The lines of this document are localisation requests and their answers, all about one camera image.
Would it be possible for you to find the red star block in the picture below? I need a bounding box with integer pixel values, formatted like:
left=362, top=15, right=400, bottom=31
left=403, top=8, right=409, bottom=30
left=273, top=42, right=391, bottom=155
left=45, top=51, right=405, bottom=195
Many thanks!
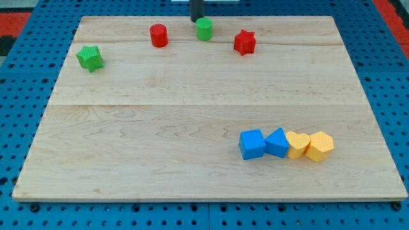
left=233, top=29, right=256, bottom=56

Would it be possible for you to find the yellow hexagon block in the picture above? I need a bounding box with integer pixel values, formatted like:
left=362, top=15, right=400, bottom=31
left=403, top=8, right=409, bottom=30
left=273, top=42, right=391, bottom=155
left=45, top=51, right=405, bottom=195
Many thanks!
left=305, top=132, right=334, bottom=162

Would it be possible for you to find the blue triangle block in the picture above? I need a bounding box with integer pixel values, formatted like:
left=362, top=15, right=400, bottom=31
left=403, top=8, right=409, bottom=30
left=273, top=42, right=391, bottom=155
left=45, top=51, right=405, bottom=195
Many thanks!
left=265, top=128, right=289, bottom=158

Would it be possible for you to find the green cylinder block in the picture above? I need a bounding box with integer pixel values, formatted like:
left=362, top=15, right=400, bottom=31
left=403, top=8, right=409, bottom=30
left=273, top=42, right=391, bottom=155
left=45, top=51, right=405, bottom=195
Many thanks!
left=196, top=17, right=213, bottom=41

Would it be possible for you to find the yellow heart block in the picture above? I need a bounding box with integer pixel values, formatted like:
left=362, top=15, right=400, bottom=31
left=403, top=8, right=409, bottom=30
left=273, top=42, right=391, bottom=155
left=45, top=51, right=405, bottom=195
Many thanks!
left=286, top=131, right=311, bottom=160

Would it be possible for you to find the red cylinder block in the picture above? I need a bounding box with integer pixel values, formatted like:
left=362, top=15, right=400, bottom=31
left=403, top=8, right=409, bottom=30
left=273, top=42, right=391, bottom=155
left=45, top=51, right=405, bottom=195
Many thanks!
left=150, top=24, right=168, bottom=48

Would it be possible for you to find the green star block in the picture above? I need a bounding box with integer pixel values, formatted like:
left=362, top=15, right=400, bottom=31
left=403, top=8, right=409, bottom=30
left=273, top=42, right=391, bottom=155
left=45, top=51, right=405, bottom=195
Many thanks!
left=76, top=46, right=104, bottom=73

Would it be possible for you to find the blue cube block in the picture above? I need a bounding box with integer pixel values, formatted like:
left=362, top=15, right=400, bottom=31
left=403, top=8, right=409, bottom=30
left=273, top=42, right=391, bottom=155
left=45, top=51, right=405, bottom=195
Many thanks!
left=238, top=129, right=266, bottom=160

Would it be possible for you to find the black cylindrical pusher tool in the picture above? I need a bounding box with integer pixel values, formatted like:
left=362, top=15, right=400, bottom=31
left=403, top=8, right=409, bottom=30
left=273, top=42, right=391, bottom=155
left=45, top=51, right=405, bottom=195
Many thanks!
left=189, top=0, right=205, bottom=22

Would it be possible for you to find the light wooden board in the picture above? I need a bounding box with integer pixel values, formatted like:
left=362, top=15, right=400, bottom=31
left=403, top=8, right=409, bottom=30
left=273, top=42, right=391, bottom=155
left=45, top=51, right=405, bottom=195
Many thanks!
left=12, top=16, right=408, bottom=203

